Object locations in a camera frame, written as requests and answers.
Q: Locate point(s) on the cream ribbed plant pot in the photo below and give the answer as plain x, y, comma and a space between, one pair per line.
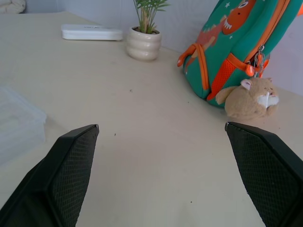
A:
143, 47

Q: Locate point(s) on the green palm plant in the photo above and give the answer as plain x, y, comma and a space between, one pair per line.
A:
144, 21

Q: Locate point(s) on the white flat rectangular case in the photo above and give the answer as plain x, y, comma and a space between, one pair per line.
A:
90, 33

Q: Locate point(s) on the beige hamster plush toy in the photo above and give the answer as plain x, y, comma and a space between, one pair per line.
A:
248, 101

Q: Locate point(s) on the teal dinosaur backpack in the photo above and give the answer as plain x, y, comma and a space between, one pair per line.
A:
248, 35

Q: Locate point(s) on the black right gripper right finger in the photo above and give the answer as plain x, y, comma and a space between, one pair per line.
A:
267, 175

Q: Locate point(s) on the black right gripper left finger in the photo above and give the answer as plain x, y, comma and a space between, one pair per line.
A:
59, 179

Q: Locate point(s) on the crumpled beige cloth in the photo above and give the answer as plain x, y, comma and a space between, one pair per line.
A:
11, 6

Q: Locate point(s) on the clear plastic tray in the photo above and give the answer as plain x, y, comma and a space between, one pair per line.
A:
19, 123

